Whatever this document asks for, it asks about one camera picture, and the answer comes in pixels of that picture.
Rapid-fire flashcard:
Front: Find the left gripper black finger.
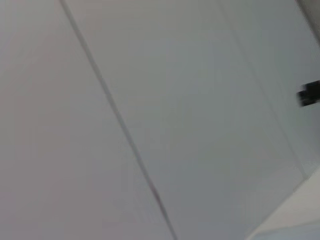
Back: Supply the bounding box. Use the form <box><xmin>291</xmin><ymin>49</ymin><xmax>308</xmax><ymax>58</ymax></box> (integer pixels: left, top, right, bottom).
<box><xmin>296</xmin><ymin>80</ymin><xmax>320</xmax><ymax>107</ymax></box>

